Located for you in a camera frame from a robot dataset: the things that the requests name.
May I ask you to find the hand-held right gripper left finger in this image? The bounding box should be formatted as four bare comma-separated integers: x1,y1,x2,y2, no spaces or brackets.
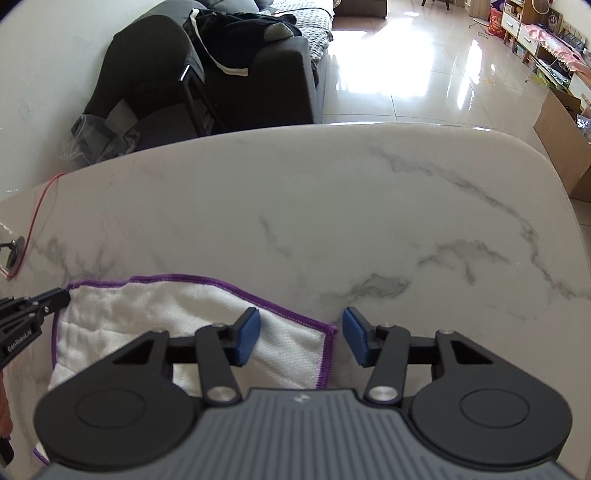
112,307,262,408

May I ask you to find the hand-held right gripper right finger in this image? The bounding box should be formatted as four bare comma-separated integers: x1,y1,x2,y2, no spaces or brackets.
342,306,493,408

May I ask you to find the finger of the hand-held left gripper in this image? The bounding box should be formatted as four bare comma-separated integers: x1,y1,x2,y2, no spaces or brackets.
0,287,73,370

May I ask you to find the white towel with purple trim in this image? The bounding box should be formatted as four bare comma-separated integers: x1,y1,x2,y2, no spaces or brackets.
31,274,339,467

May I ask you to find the clear plastic bag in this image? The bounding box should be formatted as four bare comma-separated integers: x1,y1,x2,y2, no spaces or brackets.
69,113,142,165

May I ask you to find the grey fabric sofa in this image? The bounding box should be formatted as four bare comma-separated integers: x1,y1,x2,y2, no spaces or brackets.
157,0,335,126

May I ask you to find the black upholstered chair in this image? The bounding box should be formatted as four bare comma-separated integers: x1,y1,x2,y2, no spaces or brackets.
82,14,228,163

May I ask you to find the brown cardboard box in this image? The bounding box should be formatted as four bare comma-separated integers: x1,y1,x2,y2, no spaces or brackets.
533,87,591,204

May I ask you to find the black clothes pile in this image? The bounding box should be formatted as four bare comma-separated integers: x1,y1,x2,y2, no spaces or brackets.
182,8,302,78

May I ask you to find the checked sofa blanket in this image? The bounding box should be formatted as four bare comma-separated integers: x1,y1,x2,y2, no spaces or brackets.
294,6,336,62

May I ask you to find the crumpled plastic wrap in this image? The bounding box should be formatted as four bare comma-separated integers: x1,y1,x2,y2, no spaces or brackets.
574,110,591,145

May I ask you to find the dark ottoman with checked cover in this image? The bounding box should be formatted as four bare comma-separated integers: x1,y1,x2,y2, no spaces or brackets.
332,0,389,20

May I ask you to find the white low cabinet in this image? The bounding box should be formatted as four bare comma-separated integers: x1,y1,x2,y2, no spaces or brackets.
531,44,591,100

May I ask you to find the red gift bag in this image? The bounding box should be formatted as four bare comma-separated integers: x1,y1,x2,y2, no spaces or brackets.
488,4,507,36

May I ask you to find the pink cloth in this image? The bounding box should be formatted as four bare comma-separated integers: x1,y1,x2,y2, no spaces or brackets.
521,22,591,80

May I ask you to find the wooden shelf cabinet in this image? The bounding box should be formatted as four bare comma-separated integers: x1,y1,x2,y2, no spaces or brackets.
500,0,542,52

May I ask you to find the red cable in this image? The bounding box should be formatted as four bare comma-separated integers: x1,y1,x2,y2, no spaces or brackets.
6,172,68,280

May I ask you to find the cream fabric strap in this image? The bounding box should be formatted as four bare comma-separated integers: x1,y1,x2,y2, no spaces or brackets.
188,8,251,77

